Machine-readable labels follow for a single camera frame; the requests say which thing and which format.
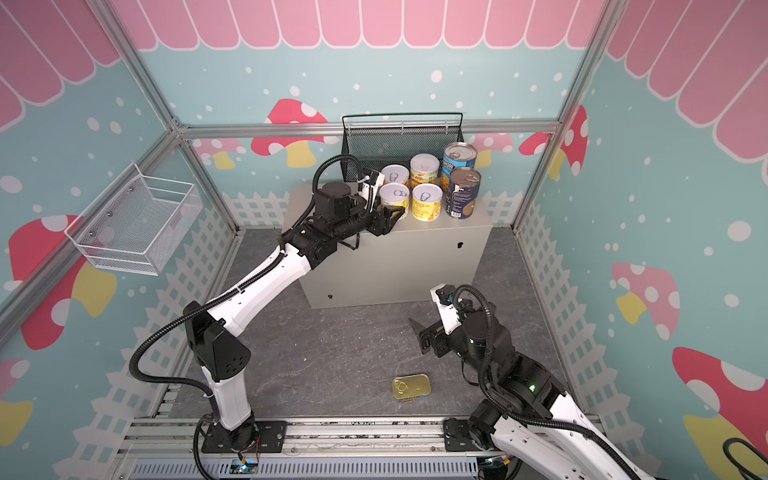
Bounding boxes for gold rectangular sardine tin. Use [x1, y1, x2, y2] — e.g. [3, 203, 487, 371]
[392, 373, 432, 402]

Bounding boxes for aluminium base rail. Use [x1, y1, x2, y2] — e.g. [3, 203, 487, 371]
[106, 416, 515, 479]

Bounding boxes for white mesh wire basket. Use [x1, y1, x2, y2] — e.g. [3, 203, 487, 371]
[65, 164, 203, 276]

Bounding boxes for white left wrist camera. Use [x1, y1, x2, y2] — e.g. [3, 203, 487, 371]
[357, 167, 384, 211]

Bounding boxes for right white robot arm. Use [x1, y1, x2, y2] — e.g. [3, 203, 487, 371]
[411, 284, 650, 479]

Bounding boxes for blue Progresso soup can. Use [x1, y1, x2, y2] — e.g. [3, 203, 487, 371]
[441, 142, 478, 183]

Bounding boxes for yellow can white lid front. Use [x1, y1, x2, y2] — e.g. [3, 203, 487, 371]
[411, 183, 443, 222]

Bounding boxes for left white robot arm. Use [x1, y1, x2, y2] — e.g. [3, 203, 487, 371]
[129, 154, 404, 453]

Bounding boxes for yellow can white lid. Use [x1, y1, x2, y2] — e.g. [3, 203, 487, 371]
[379, 182, 411, 215]
[411, 183, 443, 222]
[409, 153, 441, 188]
[381, 164, 410, 186]

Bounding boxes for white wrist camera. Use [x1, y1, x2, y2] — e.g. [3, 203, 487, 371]
[357, 167, 384, 211]
[430, 284, 462, 335]

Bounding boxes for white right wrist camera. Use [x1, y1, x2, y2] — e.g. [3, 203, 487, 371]
[430, 284, 462, 335]

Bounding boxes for dark navy label can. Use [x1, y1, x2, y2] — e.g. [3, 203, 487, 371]
[447, 167, 482, 220]

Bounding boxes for black mesh wire basket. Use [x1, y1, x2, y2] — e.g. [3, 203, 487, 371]
[341, 112, 464, 171]

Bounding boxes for grey metal cabinet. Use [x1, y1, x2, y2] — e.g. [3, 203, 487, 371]
[298, 200, 492, 309]

